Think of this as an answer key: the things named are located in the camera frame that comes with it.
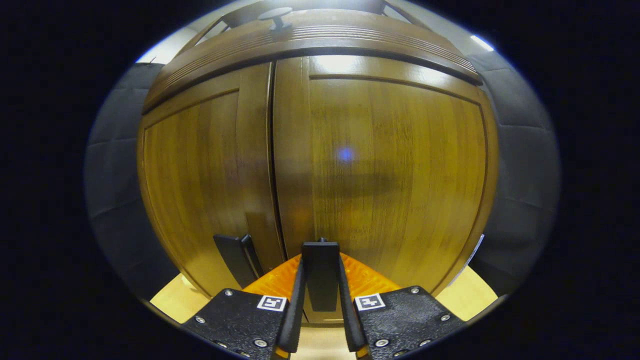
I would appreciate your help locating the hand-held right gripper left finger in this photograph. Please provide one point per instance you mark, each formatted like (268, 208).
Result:
(292, 320)

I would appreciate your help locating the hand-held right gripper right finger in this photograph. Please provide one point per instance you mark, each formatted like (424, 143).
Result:
(350, 320)

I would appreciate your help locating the wooden double-door shoe cabinet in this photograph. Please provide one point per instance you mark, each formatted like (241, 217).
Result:
(240, 15)

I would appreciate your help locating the small ceiling light panel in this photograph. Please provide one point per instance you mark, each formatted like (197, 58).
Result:
(482, 43)

